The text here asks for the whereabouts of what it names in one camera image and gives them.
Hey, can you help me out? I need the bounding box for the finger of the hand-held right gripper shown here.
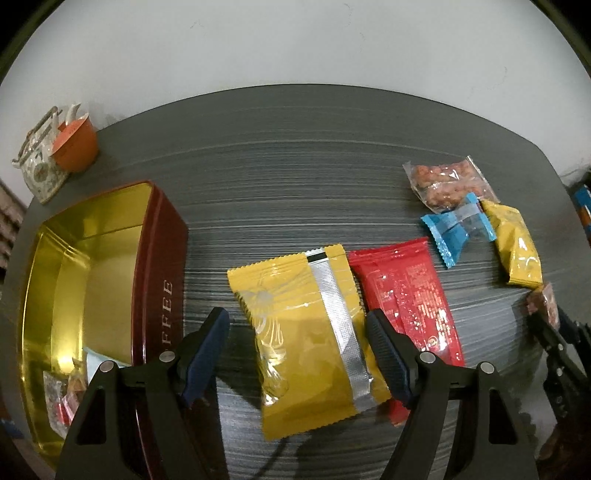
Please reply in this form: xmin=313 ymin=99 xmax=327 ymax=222
xmin=527 ymin=307 xmax=578 ymax=365
xmin=558 ymin=307 xmax=591 ymax=344

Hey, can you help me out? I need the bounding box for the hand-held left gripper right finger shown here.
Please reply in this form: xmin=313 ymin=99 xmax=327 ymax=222
xmin=365 ymin=309 xmax=539 ymax=480

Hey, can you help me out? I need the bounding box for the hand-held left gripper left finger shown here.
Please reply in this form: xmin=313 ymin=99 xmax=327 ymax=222
xmin=55 ymin=307 xmax=230 ymax=480

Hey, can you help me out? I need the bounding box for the brown snack packet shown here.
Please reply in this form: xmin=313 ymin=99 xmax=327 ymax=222
xmin=526 ymin=283 xmax=561 ymax=326

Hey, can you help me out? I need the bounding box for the red snack packet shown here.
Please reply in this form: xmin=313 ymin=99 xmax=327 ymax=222
xmin=347 ymin=237 xmax=466 ymax=425

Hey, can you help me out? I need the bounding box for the yellow packet with silver strip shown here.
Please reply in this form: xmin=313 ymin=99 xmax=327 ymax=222
xmin=226 ymin=244 xmax=393 ymax=440

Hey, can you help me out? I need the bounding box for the yellow packet with gold print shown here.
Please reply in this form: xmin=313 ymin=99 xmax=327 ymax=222
xmin=480 ymin=199 xmax=543 ymax=289

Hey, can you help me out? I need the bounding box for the navy and pale blue packet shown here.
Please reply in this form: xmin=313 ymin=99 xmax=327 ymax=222
xmin=83 ymin=347 xmax=121 ymax=377

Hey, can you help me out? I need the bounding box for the blue-ended clear candy packet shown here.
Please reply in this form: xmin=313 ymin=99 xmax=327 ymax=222
xmin=420 ymin=194 xmax=497 ymax=269

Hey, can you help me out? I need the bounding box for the pink patterned snack packet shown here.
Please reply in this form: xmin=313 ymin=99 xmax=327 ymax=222
xmin=56 ymin=394 xmax=84 ymax=425

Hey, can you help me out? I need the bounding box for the red tin box gold inside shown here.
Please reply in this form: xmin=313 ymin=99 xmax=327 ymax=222
xmin=17 ymin=180 xmax=189 ymax=472

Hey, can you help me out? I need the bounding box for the clear packet of orange snacks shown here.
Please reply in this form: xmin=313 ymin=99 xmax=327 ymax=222
xmin=403 ymin=156 xmax=501 ymax=213

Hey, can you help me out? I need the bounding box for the orange ceramic cup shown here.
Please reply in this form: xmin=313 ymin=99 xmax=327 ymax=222
xmin=52 ymin=115 xmax=99 ymax=172

